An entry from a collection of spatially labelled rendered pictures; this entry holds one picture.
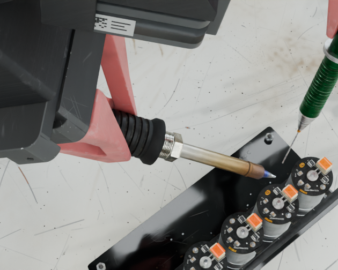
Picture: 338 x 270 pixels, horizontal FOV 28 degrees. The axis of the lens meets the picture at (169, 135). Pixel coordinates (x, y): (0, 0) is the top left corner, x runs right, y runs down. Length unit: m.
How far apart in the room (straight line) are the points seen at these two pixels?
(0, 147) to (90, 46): 0.05
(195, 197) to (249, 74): 0.11
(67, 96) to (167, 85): 0.25
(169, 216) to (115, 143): 0.16
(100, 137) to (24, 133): 0.04
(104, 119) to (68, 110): 0.03
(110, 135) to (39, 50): 0.07
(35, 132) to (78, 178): 0.24
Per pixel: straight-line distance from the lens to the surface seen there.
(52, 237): 0.47
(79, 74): 0.26
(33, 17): 0.24
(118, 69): 0.31
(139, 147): 0.34
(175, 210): 0.45
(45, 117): 0.24
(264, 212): 0.40
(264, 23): 0.53
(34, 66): 0.24
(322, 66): 0.33
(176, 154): 0.35
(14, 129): 0.25
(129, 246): 0.45
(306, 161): 0.42
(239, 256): 0.40
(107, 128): 0.28
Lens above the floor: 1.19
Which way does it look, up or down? 66 degrees down
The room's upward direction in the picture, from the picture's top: straight up
